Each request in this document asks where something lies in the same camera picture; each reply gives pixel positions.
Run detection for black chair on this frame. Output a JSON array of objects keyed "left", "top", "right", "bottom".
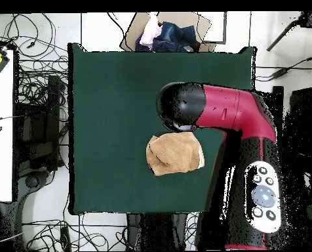
[
  {"left": 12, "top": 74, "right": 68, "bottom": 174},
  {"left": 272, "top": 85, "right": 312, "bottom": 179}
]

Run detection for cardboard box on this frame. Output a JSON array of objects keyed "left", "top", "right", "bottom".
[{"left": 119, "top": 11, "right": 217, "bottom": 53}]

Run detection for black power strip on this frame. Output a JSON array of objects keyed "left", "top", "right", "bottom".
[{"left": 60, "top": 225, "right": 71, "bottom": 251}]

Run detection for black power adapter with cable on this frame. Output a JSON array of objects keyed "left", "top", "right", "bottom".
[{"left": 254, "top": 53, "right": 312, "bottom": 81}]

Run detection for black cable tangle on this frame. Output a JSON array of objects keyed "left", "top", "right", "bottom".
[
  {"left": 0, "top": 12, "right": 69, "bottom": 111},
  {"left": 22, "top": 217, "right": 128, "bottom": 251}
]

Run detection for tan terry towel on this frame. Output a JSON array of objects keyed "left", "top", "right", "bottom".
[{"left": 145, "top": 131, "right": 206, "bottom": 177}]

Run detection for dark blue jeans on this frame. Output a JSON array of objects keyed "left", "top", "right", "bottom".
[{"left": 134, "top": 21, "right": 201, "bottom": 53}]

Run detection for dark metal frame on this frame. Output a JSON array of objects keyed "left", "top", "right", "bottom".
[{"left": 203, "top": 11, "right": 227, "bottom": 45}]

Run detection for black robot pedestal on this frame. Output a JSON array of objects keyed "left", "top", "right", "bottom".
[{"left": 126, "top": 213, "right": 199, "bottom": 251}]

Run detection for pale pink garment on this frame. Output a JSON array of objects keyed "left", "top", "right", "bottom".
[{"left": 139, "top": 14, "right": 163, "bottom": 49}]

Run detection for white desk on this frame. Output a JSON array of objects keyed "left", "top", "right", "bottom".
[{"left": 0, "top": 49, "right": 15, "bottom": 202}]

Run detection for dark green table cloth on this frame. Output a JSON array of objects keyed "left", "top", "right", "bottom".
[{"left": 68, "top": 43, "right": 256, "bottom": 215}]

